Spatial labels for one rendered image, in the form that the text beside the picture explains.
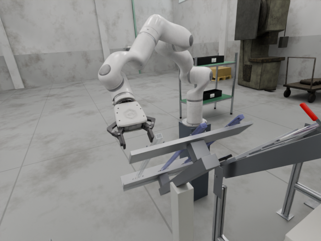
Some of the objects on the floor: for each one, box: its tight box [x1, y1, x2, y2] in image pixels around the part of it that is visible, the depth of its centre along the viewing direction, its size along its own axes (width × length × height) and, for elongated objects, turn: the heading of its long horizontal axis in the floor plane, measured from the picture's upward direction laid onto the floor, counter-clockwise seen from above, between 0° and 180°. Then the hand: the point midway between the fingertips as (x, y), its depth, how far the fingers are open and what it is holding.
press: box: [234, 0, 290, 91], centre depth 493 cm, size 132×115×252 cm
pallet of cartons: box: [209, 66, 232, 81], centre depth 711 cm, size 117×85×41 cm
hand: (137, 141), depth 60 cm, fingers open, 8 cm apart
